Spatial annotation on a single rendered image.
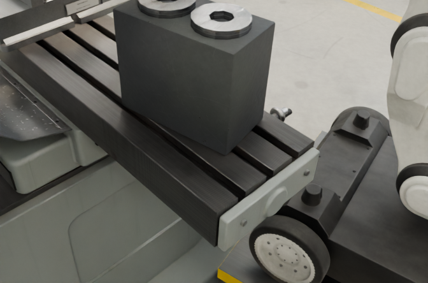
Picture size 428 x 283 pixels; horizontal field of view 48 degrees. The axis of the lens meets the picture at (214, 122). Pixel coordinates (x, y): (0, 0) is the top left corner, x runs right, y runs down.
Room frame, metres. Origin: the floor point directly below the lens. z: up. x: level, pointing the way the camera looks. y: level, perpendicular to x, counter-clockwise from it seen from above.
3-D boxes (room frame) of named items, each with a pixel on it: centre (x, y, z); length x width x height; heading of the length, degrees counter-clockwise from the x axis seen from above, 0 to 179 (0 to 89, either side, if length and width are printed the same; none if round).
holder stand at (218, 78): (0.66, 0.04, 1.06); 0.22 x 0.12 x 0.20; 58
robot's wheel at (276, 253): (0.71, -0.20, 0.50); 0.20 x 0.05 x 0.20; 59
